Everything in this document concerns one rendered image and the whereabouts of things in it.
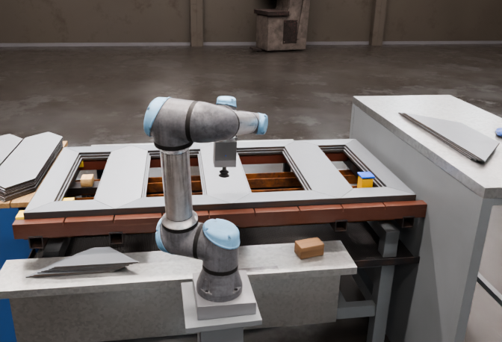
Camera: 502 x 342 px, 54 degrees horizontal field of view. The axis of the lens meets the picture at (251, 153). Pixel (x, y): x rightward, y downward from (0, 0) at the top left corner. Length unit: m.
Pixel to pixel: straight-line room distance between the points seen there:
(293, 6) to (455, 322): 10.19
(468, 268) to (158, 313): 1.19
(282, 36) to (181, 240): 10.31
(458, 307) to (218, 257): 0.96
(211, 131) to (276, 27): 10.30
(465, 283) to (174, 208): 1.09
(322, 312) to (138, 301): 0.77
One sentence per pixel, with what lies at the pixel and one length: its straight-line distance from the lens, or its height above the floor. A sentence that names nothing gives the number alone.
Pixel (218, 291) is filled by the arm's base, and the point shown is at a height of 0.77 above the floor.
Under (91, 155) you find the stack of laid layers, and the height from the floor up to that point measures 0.83.
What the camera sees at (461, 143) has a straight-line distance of 2.17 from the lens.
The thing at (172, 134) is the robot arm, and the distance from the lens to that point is 1.37.
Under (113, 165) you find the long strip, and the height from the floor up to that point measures 0.85.
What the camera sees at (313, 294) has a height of 0.45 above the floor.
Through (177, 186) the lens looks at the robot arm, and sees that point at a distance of 1.48.
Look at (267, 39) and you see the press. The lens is 11.54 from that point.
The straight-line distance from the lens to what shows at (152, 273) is 1.86.
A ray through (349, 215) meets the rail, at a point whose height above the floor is 0.79.
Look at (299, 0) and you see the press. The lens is 11.81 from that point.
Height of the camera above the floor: 1.71
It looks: 20 degrees down
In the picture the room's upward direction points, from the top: 1 degrees clockwise
